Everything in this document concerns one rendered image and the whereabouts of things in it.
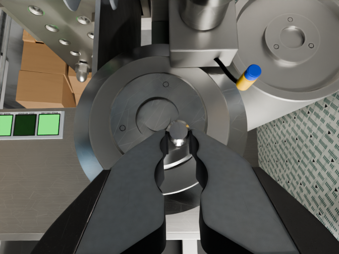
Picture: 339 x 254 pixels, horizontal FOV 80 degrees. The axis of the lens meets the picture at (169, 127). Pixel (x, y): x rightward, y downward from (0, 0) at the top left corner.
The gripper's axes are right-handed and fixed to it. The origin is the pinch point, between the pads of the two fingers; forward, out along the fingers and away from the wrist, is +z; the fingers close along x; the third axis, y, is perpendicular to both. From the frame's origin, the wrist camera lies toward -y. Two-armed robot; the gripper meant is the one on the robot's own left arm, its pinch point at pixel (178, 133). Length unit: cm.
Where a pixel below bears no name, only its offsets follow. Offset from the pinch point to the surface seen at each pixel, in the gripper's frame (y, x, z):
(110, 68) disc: -2.4, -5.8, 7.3
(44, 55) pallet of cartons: 26, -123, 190
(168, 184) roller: 4.8, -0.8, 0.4
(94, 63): -2.7, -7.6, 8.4
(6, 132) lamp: 18, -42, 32
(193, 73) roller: -2.1, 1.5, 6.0
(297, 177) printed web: 13.0, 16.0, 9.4
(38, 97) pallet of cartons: 58, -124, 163
